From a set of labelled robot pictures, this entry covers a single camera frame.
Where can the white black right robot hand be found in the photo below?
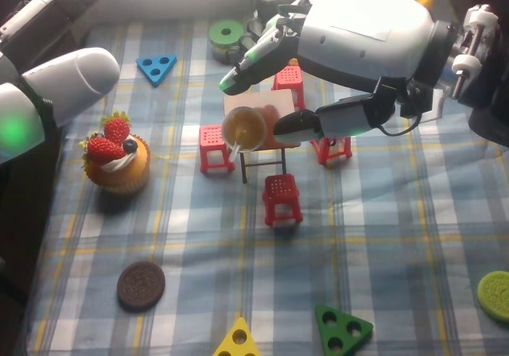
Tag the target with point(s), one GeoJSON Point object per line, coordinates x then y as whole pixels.
{"type": "Point", "coordinates": [358, 42]}

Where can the strawberry toy cupcake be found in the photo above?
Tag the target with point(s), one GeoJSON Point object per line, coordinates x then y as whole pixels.
{"type": "Point", "coordinates": [117, 161]}

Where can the brown chocolate sandwich cookie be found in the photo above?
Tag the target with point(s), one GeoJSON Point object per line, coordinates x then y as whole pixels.
{"type": "Point", "coordinates": [141, 286]}

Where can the green triangle block with holes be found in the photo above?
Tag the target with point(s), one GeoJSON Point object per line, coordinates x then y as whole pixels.
{"type": "Point", "coordinates": [342, 330]}

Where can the blue triangle block with holes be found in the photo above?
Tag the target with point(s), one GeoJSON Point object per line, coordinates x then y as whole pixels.
{"type": "Point", "coordinates": [156, 68]}

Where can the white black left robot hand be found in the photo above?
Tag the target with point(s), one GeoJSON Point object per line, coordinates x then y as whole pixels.
{"type": "Point", "coordinates": [32, 8]}

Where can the yellow triangle block with holes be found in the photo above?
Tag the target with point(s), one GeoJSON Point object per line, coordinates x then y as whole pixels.
{"type": "Point", "coordinates": [238, 342]}

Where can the green sandwich cookie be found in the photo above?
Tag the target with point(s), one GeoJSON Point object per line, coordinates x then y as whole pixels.
{"type": "Point", "coordinates": [497, 298]}

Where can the blue yellow plaid cloth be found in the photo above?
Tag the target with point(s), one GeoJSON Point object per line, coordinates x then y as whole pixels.
{"type": "Point", "coordinates": [278, 260]}

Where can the red toy table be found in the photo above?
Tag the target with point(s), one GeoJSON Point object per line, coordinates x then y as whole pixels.
{"type": "Point", "coordinates": [266, 101]}

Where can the stack of coloured rings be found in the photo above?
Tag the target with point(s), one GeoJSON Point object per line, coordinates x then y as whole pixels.
{"type": "Point", "coordinates": [226, 38]}

